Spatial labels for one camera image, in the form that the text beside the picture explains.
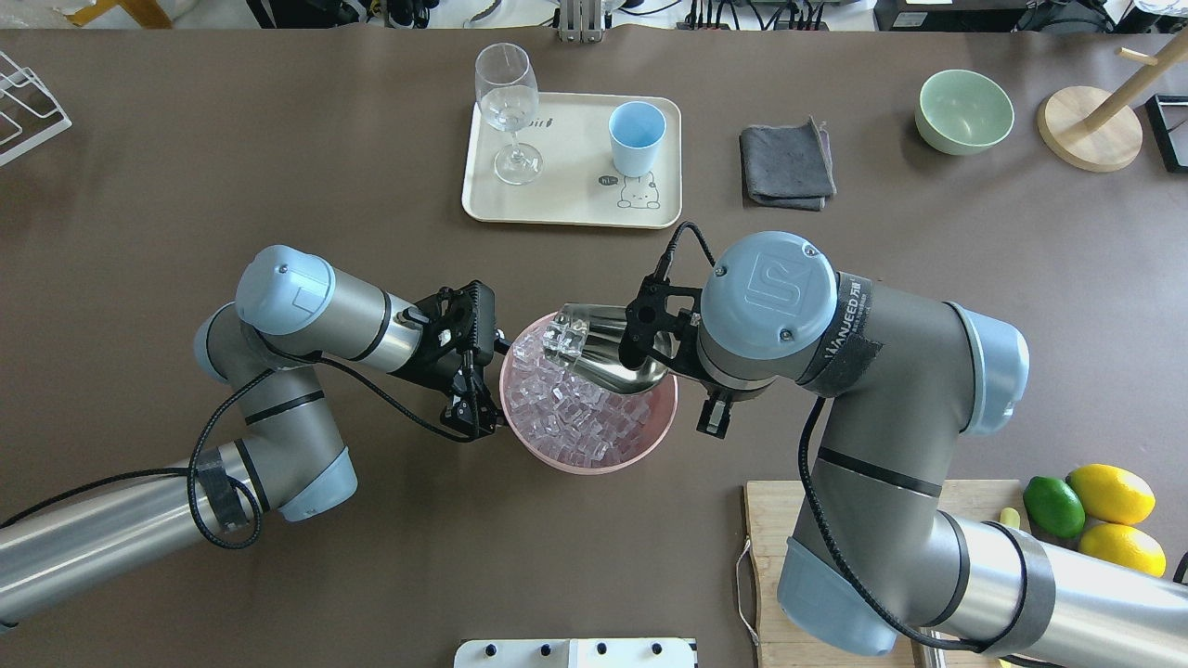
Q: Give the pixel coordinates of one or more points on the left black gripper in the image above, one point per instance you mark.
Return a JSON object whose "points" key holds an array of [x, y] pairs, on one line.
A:
{"points": [[424, 361]]}

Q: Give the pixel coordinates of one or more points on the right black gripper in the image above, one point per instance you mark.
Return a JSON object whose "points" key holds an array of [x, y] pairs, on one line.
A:
{"points": [[712, 414]]}

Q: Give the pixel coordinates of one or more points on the metal ice scoop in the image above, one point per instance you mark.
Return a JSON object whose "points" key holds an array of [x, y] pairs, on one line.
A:
{"points": [[592, 342]]}

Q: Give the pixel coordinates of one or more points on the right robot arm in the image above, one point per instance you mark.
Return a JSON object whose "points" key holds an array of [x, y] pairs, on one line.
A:
{"points": [[898, 379]]}

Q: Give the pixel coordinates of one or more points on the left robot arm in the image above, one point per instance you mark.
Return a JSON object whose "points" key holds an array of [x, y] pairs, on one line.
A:
{"points": [[273, 443]]}

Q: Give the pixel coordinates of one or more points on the clear ice cubes pile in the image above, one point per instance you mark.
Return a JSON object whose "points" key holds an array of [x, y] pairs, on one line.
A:
{"points": [[580, 413]]}

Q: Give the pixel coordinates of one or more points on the blue plastic cup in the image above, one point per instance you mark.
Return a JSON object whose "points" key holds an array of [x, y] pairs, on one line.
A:
{"points": [[636, 129]]}

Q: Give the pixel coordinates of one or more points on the white cup rack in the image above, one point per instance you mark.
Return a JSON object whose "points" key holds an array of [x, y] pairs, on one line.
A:
{"points": [[30, 113]]}

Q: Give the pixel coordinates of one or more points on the pink bowl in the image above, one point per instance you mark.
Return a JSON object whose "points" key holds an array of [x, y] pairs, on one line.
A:
{"points": [[589, 417]]}

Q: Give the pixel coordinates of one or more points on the wooden cutting board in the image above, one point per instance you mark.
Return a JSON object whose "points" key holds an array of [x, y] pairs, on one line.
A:
{"points": [[771, 511]]}

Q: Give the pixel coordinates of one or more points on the white pillar with base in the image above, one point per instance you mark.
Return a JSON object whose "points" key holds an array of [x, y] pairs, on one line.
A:
{"points": [[645, 651]]}

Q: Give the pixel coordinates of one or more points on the cream serving tray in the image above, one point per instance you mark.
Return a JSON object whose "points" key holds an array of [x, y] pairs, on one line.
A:
{"points": [[579, 184]]}

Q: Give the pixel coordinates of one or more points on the dark grey folded cloth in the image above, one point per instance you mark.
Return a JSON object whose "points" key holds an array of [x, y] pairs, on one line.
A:
{"points": [[788, 167]]}

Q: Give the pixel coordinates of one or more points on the yellow plastic knife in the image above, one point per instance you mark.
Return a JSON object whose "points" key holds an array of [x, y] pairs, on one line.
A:
{"points": [[1010, 517]]}

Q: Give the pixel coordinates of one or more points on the clear wine glass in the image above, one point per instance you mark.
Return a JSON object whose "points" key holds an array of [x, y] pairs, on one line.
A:
{"points": [[507, 94]]}

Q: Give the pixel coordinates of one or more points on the green lime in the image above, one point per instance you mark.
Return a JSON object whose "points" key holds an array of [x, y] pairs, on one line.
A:
{"points": [[1053, 506]]}

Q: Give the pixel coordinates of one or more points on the green bowl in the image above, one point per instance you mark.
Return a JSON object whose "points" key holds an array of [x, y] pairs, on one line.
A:
{"points": [[961, 113]]}

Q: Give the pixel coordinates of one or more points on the yellow lemon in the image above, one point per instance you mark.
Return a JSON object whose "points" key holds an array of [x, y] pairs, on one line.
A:
{"points": [[1112, 494], [1125, 546]]}

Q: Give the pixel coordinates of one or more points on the wooden glass stand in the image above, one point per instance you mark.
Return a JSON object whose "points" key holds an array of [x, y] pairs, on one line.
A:
{"points": [[1095, 129]]}

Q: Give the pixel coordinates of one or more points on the black tray with glasses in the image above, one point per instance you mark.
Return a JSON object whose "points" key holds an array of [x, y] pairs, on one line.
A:
{"points": [[1167, 115]]}

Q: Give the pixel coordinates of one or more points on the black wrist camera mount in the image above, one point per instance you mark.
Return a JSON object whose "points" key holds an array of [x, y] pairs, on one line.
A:
{"points": [[660, 321]]}

